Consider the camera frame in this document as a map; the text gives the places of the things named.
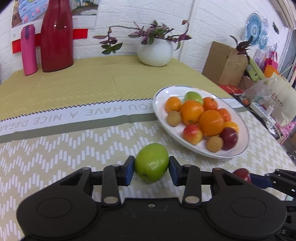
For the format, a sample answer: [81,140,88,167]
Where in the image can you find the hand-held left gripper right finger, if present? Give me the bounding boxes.
[169,156,249,205]

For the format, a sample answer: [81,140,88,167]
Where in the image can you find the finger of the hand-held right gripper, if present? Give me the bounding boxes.
[272,185,296,202]
[250,169,296,189]

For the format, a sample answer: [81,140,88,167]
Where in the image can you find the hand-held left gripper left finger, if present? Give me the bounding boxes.
[59,156,135,207]

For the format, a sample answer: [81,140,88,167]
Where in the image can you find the dark red apple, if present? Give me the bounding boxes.
[232,168,253,184]
[219,127,238,150]

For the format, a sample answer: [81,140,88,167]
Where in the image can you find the green apple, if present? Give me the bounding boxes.
[134,143,170,184]
[184,91,204,105]

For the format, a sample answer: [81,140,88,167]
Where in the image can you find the red yellow apple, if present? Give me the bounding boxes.
[182,124,203,145]

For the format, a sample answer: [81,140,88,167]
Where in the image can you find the brown longan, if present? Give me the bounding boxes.
[166,111,182,127]
[206,136,224,153]

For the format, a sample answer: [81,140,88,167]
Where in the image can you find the large orange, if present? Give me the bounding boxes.
[198,110,225,137]
[180,100,205,125]

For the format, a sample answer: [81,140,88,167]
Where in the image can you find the small orange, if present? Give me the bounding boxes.
[217,108,232,122]
[203,97,218,111]
[223,121,239,133]
[165,97,182,113]

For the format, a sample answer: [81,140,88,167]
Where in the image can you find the white plate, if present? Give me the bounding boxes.
[153,86,250,159]

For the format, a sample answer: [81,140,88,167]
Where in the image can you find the pink tinsel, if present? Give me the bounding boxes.
[275,120,296,145]

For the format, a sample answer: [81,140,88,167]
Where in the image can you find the white power strip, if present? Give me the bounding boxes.
[250,101,278,133]

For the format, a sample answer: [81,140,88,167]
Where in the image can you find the beige paper bag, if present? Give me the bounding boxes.
[266,72,296,130]

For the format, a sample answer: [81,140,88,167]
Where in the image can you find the chevron patterned tablecloth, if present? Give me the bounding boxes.
[0,97,296,232]

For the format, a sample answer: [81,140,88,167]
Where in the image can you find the clear plastic bag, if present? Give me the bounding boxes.
[242,77,273,103]

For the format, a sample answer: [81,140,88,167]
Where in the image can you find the red envelope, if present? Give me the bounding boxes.
[218,84,244,94]

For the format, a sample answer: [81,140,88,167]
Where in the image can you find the olive green tablecloth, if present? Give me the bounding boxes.
[0,56,234,122]

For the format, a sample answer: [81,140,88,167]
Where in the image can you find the small cardboard box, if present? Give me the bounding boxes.
[238,75,255,91]

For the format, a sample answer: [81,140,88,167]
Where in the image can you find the green box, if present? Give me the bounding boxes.
[245,58,265,82]

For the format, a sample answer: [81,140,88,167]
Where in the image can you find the orange gift bag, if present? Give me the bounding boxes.
[264,64,280,78]

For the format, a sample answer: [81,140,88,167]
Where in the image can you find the large cardboard box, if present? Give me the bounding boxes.
[202,41,248,86]

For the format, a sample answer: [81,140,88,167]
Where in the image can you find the potted plant in white pot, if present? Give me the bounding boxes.
[93,20,193,67]

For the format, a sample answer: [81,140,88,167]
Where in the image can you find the pink gift bag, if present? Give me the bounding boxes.
[265,51,279,69]

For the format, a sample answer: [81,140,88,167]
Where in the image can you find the dark purple plant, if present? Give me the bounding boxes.
[230,35,253,65]

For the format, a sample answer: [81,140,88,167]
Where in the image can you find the medium blue decorative plate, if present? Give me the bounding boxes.
[258,30,269,50]

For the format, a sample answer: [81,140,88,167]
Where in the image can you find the red thermos jug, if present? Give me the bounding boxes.
[40,0,75,73]

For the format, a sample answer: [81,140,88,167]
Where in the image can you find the red paper strip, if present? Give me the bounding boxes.
[11,28,89,54]

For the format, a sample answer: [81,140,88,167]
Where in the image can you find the large blue decorative plate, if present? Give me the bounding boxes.
[246,13,263,45]

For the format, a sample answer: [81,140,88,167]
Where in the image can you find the pink bottle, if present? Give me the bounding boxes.
[21,25,38,76]

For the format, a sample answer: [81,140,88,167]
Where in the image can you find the white air conditioner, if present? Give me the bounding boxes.
[269,0,296,29]

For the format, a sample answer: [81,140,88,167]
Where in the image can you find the white wall conduit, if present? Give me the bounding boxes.
[179,0,196,61]

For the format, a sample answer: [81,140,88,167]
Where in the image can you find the wall poster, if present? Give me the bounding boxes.
[10,0,100,43]

